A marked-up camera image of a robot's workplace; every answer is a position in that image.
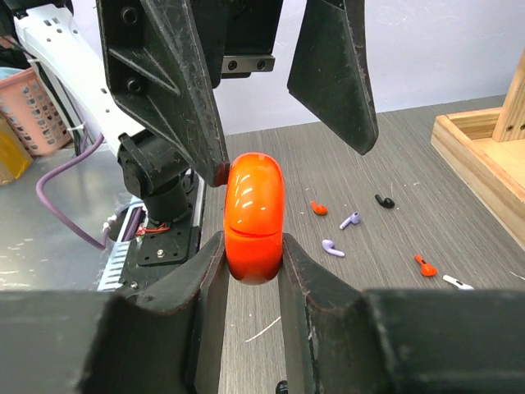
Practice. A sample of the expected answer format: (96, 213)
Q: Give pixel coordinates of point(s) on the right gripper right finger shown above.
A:
(341, 340)

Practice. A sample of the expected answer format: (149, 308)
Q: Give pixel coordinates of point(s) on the purple earbud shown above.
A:
(330, 248)
(352, 219)

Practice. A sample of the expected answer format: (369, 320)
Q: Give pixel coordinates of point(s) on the black earbud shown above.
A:
(386, 202)
(282, 387)

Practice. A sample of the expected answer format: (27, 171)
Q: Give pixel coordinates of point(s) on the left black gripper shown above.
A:
(157, 74)

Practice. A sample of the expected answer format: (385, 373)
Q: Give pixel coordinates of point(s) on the pink plastic basket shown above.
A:
(31, 113)

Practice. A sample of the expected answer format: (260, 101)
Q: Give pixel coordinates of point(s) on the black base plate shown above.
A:
(170, 233)

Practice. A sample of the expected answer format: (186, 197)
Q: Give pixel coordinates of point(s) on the grey slotted cable duct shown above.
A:
(111, 275)

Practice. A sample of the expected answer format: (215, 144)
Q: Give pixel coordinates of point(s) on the wooden clothes rack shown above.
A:
(486, 150)

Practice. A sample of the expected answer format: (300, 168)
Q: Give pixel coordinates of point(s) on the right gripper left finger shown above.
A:
(166, 338)

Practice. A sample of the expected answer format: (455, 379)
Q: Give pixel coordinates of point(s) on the orange earbud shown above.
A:
(319, 209)
(426, 269)

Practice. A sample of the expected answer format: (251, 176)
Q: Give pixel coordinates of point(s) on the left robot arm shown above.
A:
(46, 31)

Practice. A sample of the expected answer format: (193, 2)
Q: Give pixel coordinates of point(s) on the white earbud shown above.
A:
(457, 283)

